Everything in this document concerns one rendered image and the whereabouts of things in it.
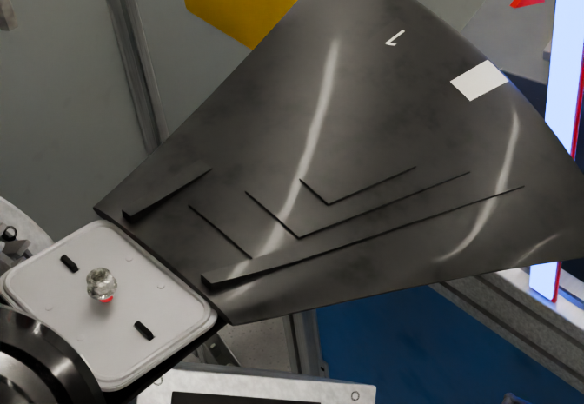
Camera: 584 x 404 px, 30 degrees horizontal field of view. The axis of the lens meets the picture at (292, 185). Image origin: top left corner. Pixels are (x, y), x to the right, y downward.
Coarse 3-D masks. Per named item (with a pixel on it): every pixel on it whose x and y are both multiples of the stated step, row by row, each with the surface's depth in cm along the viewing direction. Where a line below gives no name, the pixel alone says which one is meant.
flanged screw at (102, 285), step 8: (96, 272) 48; (104, 272) 48; (88, 280) 47; (96, 280) 48; (104, 280) 47; (112, 280) 48; (88, 288) 48; (96, 288) 47; (104, 288) 47; (112, 288) 48; (96, 296) 48; (104, 296) 48; (112, 296) 49
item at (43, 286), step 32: (96, 224) 52; (32, 256) 50; (96, 256) 50; (128, 256) 50; (0, 288) 49; (32, 288) 49; (64, 288) 49; (128, 288) 49; (160, 288) 49; (64, 320) 48; (96, 320) 48; (128, 320) 48; (160, 320) 48; (192, 320) 47; (96, 352) 46; (128, 352) 46; (160, 352) 46; (128, 384) 45
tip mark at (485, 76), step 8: (480, 64) 60; (488, 64) 61; (472, 72) 60; (480, 72) 60; (488, 72) 60; (496, 72) 60; (456, 80) 59; (464, 80) 60; (472, 80) 60; (480, 80) 60; (488, 80) 60; (496, 80) 60; (504, 80) 60; (464, 88) 59; (472, 88) 59; (480, 88) 59; (488, 88) 60; (472, 96) 59
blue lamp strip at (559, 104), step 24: (576, 0) 65; (576, 24) 67; (552, 48) 69; (576, 48) 68; (552, 72) 71; (576, 72) 69; (552, 96) 72; (576, 96) 71; (552, 120) 73; (552, 264) 83; (552, 288) 85
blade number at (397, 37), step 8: (392, 24) 61; (400, 24) 61; (384, 32) 61; (392, 32) 61; (400, 32) 61; (408, 32) 61; (416, 32) 61; (368, 40) 60; (376, 40) 60; (384, 40) 60; (392, 40) 60; (400, 40) 60; (408, 40) 61; (416, 40) 61; (384, 48) 60; (392, 48) 60; (400, 48) 60; (408, 48) 60; (392, 56) 60
